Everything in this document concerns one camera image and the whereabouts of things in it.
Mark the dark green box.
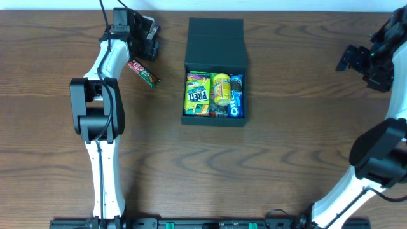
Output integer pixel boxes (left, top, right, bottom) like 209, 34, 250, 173
181, 17, 248, 127

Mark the dark blue chocolate bar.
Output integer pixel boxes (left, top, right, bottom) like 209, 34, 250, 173
147, 24, 161, 40

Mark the red KitKat Milo bar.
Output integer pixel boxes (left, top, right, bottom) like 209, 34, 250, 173
127, 60, 160, 88

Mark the green gummy candy bag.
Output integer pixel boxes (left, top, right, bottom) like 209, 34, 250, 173
190, 71, 228, 118

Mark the blue Oreo cookie pack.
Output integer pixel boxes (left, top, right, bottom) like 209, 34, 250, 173
228, 74, 243, 118

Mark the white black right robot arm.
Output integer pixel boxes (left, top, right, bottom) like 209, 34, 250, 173
299, 23, 406, 228

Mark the yellow Mentos bottle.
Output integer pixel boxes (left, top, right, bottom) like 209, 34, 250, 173
213, 73, 231, 106

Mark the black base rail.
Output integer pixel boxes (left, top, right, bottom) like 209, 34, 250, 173
49, 218, 371, 229

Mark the yellow Pretz snack box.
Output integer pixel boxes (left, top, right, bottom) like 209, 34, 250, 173
184, 73, 210, 116

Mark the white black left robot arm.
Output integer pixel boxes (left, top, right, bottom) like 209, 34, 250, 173
69, 8, 158, 228

